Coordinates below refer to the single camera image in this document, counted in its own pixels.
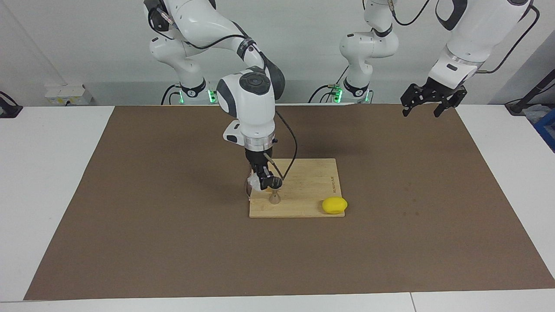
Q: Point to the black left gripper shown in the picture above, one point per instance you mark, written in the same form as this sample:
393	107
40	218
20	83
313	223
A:
443	90

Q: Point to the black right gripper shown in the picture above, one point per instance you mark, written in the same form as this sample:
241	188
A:
259	158

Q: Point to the small clear glass cup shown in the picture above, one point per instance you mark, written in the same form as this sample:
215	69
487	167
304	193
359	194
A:
253	185

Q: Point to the steel double jigger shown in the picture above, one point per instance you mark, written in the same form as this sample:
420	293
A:
274	198

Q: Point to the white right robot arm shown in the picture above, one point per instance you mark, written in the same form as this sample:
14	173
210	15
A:
253	112

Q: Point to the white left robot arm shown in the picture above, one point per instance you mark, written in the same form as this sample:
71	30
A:
481	34

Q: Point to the bamboo cutting board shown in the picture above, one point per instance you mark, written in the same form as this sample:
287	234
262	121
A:
308	190

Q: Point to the yellow lemon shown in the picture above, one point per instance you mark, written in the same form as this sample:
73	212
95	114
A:
334	205

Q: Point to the black tripod stand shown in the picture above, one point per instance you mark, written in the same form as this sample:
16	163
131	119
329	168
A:
518	106

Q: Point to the brown table mat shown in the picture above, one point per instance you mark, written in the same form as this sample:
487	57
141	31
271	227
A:
173	251

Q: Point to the small black stand foot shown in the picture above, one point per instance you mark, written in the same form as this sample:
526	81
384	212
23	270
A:
8	110

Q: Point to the white wall power strip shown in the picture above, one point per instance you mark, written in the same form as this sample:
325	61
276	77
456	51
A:
65	94

